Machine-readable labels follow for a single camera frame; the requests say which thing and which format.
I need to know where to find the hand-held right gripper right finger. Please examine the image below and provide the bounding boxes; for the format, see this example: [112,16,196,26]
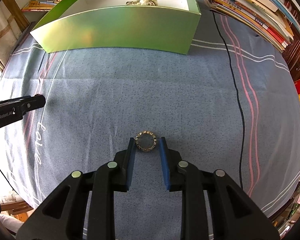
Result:
[158,136,280,240]

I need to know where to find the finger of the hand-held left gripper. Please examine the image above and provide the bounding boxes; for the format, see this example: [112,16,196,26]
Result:
[14,94,46,114]

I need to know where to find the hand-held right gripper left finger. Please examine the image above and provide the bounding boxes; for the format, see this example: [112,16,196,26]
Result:
[16,137,137,240]

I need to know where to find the small gold ring bracelet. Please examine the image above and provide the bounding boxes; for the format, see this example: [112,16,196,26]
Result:
[135,130,157,152]

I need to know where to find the green cardboard box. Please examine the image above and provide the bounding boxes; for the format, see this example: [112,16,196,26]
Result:
[29,0,202,55]

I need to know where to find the dark wooden cabinet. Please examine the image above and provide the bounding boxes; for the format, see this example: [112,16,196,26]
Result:
[281,27,300,80]

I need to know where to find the large stack of books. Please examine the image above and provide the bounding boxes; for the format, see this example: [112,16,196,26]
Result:
[202,0,300,53]

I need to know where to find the black cable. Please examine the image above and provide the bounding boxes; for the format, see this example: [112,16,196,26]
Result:
[209,9,245,189]

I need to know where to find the wooden post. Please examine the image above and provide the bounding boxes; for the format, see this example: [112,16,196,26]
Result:
[1,0,28,29]

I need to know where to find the white beaded bracelet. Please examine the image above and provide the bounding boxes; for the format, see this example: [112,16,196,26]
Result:
[126,0,158,7]

